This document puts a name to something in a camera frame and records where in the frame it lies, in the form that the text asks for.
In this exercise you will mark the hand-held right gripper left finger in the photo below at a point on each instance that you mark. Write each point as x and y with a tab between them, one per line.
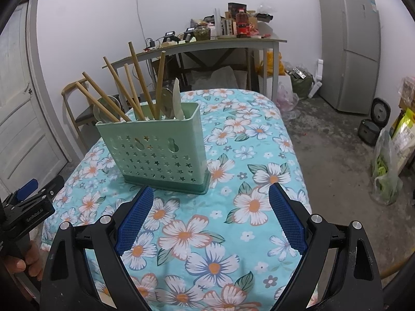
136	220

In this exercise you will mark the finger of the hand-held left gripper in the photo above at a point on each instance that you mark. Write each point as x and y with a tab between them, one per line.
27	188
53	184

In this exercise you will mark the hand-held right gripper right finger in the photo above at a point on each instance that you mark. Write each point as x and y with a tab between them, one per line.
288	220

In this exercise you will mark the green perforated utensil holder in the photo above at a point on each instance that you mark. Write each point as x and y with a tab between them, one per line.
155	155

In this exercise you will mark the green spoon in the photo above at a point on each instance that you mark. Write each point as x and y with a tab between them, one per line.
103	111

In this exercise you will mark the white ceramic spoon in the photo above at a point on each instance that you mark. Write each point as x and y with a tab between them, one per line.
177	100

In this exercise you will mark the person's left hand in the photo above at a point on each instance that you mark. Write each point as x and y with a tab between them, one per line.
32	259

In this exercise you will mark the wooden chair with dark seat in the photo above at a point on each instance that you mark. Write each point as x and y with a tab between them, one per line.
85	113

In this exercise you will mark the white door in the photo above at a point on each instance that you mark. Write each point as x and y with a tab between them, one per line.
19	103

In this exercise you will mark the floral blue tablecloth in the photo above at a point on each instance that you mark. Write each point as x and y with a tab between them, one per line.
227	155

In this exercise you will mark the clear bag of vegetables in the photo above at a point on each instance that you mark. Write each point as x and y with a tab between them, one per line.
385	175

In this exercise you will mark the black rice cooker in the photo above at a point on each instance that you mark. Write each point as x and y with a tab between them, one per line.
368	132

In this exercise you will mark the pink translucent plastic bag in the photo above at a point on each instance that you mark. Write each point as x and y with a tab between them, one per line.
287	98

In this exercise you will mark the green bag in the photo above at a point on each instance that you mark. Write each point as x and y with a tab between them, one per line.
301	82

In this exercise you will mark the yellow package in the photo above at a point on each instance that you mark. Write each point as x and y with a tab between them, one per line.
403	129

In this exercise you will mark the yellow plastic bag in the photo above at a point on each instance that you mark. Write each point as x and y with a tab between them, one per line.
272	63

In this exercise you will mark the white plastic sheet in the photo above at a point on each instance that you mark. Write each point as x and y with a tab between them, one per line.
217	77

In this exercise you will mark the silver refrigerator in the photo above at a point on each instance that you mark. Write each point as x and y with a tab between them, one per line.
350	55

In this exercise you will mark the black battery charger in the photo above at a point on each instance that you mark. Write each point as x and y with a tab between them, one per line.
170	35
188	34

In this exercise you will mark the long grey-legged table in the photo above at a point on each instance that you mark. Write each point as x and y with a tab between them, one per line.
210	43

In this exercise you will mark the glass jar with green contents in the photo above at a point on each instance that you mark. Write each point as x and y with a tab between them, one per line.
202	33

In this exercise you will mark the red oil bottle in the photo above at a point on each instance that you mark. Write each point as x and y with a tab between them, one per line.
242	26

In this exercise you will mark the silver metal canister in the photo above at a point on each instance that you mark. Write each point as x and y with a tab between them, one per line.
227	27

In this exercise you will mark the dark carton box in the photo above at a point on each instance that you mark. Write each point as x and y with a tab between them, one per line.
237	8

